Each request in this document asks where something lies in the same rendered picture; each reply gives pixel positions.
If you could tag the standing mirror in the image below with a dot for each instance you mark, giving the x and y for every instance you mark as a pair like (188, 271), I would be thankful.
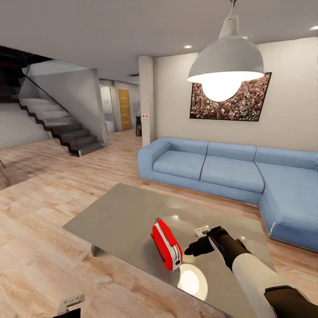
(137, 118)

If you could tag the sofa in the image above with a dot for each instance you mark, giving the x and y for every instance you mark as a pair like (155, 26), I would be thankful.
(283, 183)

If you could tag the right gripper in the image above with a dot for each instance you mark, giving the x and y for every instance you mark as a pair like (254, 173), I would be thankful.
(196, 248)

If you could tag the coffee table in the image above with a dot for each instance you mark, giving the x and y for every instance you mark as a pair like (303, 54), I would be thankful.
(120, 222)

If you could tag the picture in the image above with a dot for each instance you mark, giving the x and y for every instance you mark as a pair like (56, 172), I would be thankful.
(245, 105)

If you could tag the radio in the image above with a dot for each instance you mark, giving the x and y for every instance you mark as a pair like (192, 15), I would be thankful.
(169, 249)

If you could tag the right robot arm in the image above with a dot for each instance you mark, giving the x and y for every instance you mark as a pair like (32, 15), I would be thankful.
(270, 295)

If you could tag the door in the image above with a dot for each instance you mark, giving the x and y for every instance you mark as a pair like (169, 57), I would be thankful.
(124, 109)

